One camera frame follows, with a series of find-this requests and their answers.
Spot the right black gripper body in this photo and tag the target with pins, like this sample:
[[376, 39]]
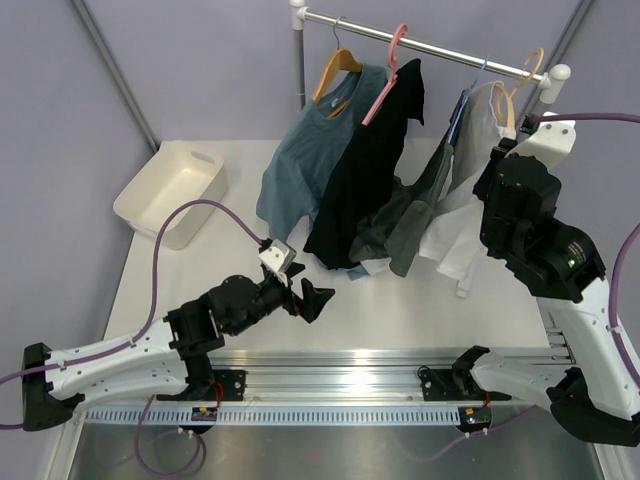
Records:
[[483, 185]]

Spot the dark grey t shirt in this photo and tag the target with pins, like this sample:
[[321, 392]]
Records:
[[395, 229]]

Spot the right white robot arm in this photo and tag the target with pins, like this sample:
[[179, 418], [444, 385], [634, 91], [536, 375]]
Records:
[[597, 400]]

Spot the slotted cable duct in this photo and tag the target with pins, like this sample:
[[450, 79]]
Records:
[[165, 415]]

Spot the black t shirt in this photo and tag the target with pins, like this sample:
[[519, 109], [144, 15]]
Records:
[[361, 181]]

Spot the metal clothes rack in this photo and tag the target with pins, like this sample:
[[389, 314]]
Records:
[[399, 39]]

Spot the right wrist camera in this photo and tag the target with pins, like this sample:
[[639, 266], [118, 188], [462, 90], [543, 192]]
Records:
[[550, 142]]

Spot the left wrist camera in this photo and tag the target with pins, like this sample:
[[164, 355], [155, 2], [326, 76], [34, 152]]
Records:
[[276, 255]]

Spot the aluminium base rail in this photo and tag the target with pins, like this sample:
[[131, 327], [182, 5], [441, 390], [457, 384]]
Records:
[[341, 376]]

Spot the white plastic bin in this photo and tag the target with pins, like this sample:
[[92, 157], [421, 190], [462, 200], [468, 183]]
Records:
[[181, 171]]

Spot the beige plastic hanger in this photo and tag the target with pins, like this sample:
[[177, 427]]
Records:
[[504, 103]]

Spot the wooden hanger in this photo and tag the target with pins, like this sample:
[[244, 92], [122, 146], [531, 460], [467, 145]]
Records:
[[341, 60]]

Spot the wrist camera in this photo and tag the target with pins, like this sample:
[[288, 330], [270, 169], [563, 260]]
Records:
[[550, 142], [276, 255]]

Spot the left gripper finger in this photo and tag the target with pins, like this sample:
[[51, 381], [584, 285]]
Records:
[[313, 300], [290, 270]]

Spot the teal t shirt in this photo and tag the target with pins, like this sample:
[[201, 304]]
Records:
[[294, 182]]

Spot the blue plastic hanger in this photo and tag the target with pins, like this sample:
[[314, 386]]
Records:
[[458, 112]]

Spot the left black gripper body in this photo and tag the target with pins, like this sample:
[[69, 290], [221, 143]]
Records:
[[270, 295]]

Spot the white t shirt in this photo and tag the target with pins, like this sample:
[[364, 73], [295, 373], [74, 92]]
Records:
[[452, 239]]

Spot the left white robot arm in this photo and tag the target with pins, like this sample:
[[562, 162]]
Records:
[[171, 359]]

